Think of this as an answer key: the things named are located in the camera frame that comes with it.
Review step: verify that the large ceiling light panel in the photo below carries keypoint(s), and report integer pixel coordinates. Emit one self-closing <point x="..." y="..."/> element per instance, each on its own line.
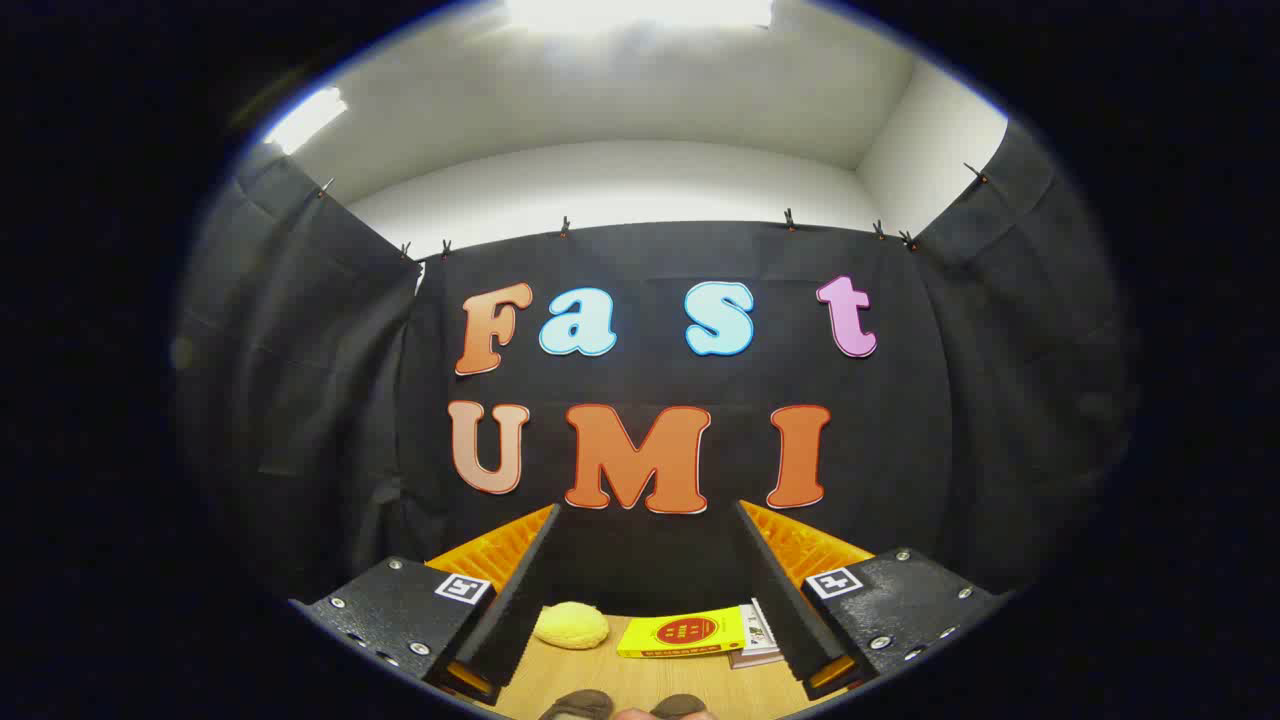
<point x="640" y="12"/>

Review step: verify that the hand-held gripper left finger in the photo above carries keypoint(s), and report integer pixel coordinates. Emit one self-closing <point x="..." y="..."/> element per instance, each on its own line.
<point x="525" y="600"/>

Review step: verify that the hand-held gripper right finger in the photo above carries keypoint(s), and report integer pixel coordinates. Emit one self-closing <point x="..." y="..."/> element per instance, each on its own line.
<point x="775" y="590"/>

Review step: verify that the yellow book with red circle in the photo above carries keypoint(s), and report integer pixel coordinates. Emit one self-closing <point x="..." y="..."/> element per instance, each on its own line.
<point x="685" y="632"/>

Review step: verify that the brown fuzzy shoe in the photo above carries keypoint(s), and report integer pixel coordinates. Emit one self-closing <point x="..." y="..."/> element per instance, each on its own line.
<point x="678" y="706"/>
<point x="580" y="705"/>

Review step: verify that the row of black cloth clips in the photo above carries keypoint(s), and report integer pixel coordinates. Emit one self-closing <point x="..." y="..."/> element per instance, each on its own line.
<point x="789" y="220"/>

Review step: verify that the small ceiling light panel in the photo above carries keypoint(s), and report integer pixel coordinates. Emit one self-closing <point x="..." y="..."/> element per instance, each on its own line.
<point x="305" y="120"/>

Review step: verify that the yellow bread-shaped plush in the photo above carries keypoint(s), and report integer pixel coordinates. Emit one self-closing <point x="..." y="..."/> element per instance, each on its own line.
<point x="570" y="625"/>

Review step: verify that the white illustrated book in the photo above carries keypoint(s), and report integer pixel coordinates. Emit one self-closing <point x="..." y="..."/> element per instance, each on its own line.
<point x="760" y="625"/>

